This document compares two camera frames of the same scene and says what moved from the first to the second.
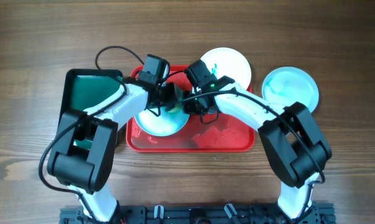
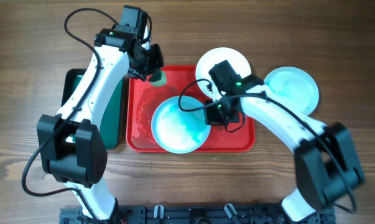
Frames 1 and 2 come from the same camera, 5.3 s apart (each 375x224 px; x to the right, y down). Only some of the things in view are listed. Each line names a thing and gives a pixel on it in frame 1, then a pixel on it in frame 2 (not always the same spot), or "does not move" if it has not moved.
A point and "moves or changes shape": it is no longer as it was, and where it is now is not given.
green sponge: x=176 y=110 moves or changes shape
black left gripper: x=173 y=98 -> x=158 y=63
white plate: x=166 y=124 moves or changes shape
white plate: x=225 y=61 does not move
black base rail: x=320 y=213 does not move
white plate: x=291 y=84 does not move
